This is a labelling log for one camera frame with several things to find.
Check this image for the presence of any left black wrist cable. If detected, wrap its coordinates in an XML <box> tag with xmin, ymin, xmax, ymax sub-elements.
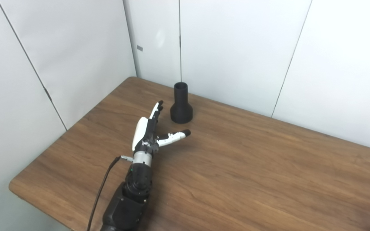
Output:
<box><xmin>86</xmin><ymin>155</ymin><xmax>135</xmax><ymax>231</ymax></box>

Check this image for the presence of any black nozzle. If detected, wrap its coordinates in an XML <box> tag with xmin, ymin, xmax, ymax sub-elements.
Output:
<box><xmin>170</xmin><ymin>82</ymin><xmax>193</xmax><ymax>124</ymax></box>

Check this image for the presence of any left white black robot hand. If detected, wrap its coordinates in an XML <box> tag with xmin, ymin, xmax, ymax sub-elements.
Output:
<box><xmin>132</xmin><ymin>100</ymin><xmax>191</xmax><ymax>158</ymax></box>

